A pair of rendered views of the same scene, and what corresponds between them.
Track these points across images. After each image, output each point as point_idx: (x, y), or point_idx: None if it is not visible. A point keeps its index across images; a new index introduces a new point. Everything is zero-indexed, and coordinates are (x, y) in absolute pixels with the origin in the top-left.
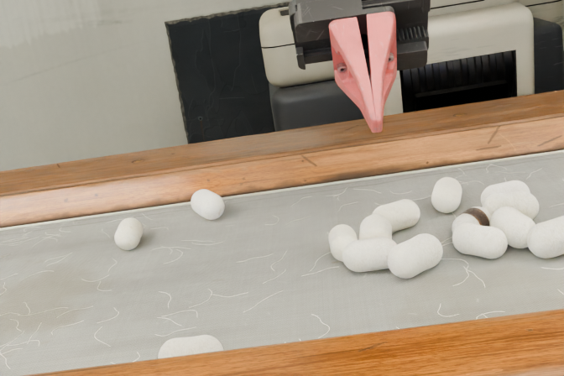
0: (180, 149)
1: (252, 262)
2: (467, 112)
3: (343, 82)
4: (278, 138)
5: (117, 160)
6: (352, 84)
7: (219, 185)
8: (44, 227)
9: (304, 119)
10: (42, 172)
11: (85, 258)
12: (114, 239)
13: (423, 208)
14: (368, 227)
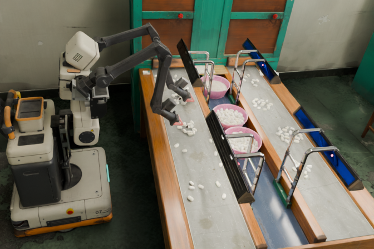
0: (157, 149)
1: (190, 141)
2: (153, 123)
3: (175, 124)
4: (156, 139)
5: (159, 156)
6: (175, 123)
7: (168, 145)
8: (175, 163)
9: (54, 163)
10: (161, 164)
11: (187, 155)
12: (182, 154)
13: (178, 130)
14: (191, 131)
